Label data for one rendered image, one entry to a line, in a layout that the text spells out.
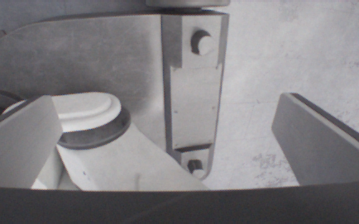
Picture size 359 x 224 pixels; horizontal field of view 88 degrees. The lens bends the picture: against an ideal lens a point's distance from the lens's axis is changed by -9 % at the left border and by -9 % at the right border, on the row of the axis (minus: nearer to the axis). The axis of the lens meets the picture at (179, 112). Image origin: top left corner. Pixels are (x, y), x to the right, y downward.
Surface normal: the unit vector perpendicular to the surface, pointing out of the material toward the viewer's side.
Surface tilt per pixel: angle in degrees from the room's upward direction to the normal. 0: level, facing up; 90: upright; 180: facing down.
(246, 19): 0
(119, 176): 90
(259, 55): 0
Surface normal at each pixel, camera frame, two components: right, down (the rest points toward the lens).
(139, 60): 0.21, 0.51
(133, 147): 0.00, -0.85
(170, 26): -0.54, 0.44
